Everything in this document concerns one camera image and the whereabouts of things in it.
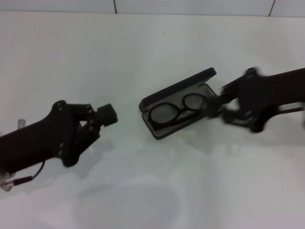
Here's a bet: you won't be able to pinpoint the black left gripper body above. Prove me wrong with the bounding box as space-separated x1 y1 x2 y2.
0 99 83 173

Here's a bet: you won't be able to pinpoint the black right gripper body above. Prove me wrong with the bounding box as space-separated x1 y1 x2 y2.
237 67 305 133

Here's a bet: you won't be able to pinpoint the black glasses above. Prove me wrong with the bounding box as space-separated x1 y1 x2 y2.
149 92 211 131

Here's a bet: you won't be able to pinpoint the black glasses case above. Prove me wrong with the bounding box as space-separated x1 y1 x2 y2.
139 67 219 141

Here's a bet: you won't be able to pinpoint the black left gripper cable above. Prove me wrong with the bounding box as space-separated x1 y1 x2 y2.
0 161 46 191

